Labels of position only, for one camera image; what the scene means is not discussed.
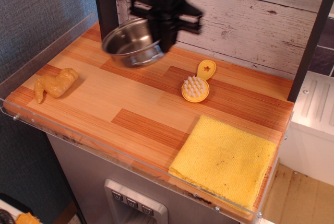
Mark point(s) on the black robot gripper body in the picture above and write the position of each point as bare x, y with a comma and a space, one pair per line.
178, 12

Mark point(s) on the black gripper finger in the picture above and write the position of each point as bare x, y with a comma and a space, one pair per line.
156, 30
168, 36

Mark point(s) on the stainless steel pan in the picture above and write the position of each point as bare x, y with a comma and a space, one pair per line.
131, 45

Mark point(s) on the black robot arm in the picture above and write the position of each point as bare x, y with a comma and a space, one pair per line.
166, 18

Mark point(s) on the yellow folded cloth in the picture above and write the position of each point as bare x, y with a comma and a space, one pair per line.
224, 160

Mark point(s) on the yellow scrub brush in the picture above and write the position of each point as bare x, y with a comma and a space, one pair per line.
195, 88

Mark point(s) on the toy chicken wing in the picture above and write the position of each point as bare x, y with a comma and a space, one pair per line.
54, 86

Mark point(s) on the clear acrylic table guard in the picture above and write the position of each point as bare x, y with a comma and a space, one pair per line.
138, 117

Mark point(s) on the grey toy kitchen cabinet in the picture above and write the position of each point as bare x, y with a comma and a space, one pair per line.
87, 174

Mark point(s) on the silver dispenser button panel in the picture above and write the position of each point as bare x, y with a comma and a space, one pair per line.
130, 203

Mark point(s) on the white toy sink unit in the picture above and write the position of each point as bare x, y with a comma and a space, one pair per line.
308, 143

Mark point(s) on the yellow object bottom left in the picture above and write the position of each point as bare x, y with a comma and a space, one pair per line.
25, 218

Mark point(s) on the dark left frame post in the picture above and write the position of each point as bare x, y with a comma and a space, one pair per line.
107, 15

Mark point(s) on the dark frame post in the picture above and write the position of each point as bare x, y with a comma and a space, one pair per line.
107, 15
310, 48

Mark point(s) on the dark right frame post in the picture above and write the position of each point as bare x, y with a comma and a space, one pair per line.
310, 48

